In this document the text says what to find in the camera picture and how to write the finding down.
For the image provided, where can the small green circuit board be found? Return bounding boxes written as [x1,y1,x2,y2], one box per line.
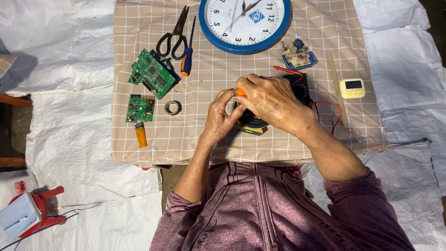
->
[125,94,156,123]

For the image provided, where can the person's right hand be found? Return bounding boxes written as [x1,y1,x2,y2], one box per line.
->
[234,73,317,136]

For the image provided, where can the black multimeter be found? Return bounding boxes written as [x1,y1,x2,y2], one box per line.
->
[283,72,313,107]

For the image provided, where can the orange lighter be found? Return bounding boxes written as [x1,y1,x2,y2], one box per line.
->
[134,122,148,149]

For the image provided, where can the person's left hand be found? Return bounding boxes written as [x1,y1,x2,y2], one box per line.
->
[201,89,246,143]

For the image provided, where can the large green circuit board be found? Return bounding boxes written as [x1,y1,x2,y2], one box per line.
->
[128,48,177,100]

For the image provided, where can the red multimeter lead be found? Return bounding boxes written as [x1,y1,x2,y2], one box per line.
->
[307,101,344,136]

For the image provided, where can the beige checked tablecloth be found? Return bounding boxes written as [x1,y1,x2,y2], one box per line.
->
[110,0,389,167]

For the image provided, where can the white woven plastic sheet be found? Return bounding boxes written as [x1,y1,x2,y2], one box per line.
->
[0,0,446,251]

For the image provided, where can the beige circuit board, blue base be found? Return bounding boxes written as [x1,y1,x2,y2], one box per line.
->
[281,38,318,71]

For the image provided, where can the grey tape roll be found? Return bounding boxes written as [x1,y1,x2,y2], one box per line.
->
[164,100,182,116]

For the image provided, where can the brown wooden bench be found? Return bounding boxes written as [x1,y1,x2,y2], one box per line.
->
[0,93,34,168]

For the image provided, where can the thin black floor cable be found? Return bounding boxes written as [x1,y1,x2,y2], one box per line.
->
[0,208,79,251]

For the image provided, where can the person's mauve zip jacket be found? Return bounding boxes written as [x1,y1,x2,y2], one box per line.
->
[149,162,416,251]

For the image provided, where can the red plastic stool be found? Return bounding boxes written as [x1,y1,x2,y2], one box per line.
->
[8,185,67,239]

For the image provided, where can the blue pen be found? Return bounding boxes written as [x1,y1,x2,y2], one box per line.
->
[3,215,29,231]

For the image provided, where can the orange and blue screwdriver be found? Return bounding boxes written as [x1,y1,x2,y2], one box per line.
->
[180,16,197,77]

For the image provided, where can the white and blue notebook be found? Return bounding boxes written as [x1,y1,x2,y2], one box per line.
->
[0,192,43,242]

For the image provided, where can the blue round wall clock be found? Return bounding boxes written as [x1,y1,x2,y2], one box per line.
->
[199,0,291,55]

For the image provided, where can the pale wooden stick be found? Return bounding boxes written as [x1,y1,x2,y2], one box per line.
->
[326,51,348,127]

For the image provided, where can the black round part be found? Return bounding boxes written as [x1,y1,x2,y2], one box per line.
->
[234,100,270,136]

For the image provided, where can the black casing under circuit board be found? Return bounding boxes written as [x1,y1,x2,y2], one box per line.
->
[150,50,181,84]

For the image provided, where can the red multimeter probe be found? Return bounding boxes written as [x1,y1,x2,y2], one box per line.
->
[270,65,304,86]

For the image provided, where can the black-handled scissors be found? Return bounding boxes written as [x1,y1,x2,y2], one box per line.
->
[156,5,190,61]

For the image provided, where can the cream digital timer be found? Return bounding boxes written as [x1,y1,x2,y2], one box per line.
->
[339,78,366,99]

